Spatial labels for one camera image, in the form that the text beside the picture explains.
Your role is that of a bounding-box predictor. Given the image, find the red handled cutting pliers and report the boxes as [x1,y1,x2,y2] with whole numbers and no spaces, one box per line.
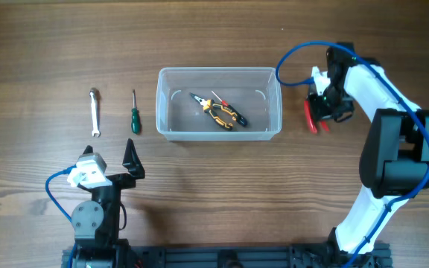
[304,84,318,134]

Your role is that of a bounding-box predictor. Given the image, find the black red precision screwdriver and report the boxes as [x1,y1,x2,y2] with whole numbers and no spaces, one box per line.
[212,92,248,127]

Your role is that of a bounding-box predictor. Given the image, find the orange black needle-nose pliers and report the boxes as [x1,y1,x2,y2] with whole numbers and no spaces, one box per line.
[190,93,233,131]

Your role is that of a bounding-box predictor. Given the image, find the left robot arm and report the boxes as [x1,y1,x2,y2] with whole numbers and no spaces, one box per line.
[61,139,145,268]

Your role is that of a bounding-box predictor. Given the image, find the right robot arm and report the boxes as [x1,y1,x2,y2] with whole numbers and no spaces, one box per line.
[304,43,429,265]

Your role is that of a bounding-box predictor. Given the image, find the clear plastic container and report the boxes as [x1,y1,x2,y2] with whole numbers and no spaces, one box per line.
[156,67,282,141]

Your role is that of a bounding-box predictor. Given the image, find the small silver wrench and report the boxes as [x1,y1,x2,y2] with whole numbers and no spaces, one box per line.
[89,88,101,138]

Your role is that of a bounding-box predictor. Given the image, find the blue left camera cable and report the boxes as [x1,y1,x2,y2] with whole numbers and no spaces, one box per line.
[44,165,78,268]

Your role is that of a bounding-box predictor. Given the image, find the blue camera cable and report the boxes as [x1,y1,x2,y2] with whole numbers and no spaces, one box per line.
[275,39,429,268]
[44,165,78,268]

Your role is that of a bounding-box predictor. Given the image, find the green handled screwdriver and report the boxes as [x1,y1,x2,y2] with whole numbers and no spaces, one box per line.
[131,90,141,134]

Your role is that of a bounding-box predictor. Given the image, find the blue right camera cable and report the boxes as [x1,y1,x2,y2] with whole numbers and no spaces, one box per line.
[275,39,429,268]

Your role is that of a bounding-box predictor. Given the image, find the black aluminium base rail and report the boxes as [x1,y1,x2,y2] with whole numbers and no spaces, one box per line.
[61,243,392,268]

